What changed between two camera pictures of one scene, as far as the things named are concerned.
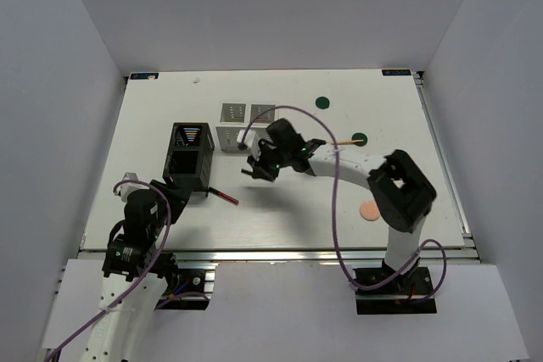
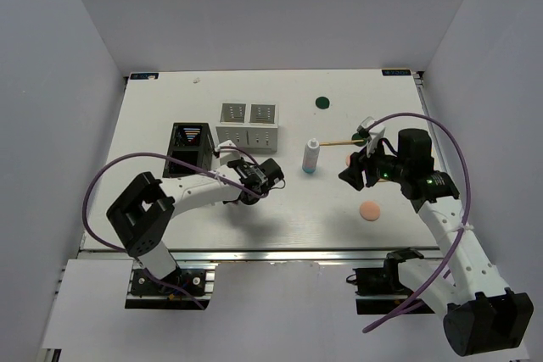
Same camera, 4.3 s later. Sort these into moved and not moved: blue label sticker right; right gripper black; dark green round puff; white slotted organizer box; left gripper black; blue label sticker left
Moved: left gripper black; right gripper black
Not moved: blue label sticker left; dark green round puff; white slotted organizer box; blue label sticker right
